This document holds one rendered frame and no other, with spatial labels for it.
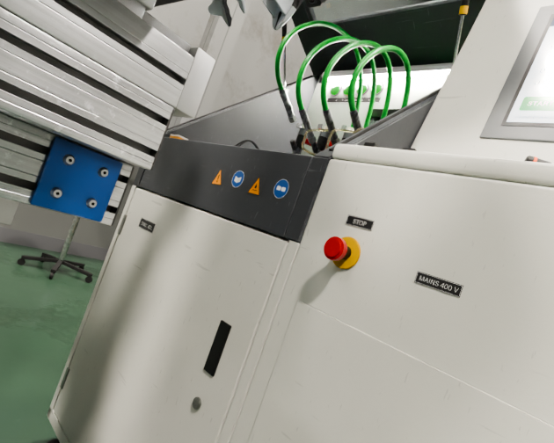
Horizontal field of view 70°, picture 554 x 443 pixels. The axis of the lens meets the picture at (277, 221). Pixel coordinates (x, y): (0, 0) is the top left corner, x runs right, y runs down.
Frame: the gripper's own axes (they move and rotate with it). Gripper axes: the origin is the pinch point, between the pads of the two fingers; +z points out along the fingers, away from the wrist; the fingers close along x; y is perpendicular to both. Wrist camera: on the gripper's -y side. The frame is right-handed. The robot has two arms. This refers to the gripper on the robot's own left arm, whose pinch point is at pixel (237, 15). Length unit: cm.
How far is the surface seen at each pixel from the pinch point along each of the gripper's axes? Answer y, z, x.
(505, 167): 24, 47, 66
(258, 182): 30, 40, 22
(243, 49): -235, -64, -293
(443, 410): 45, 69, 61
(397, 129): 4, 41, 38
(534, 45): -23, 36, 56
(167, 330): 55, 62, 3
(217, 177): 30.7, 36.2, 8.6
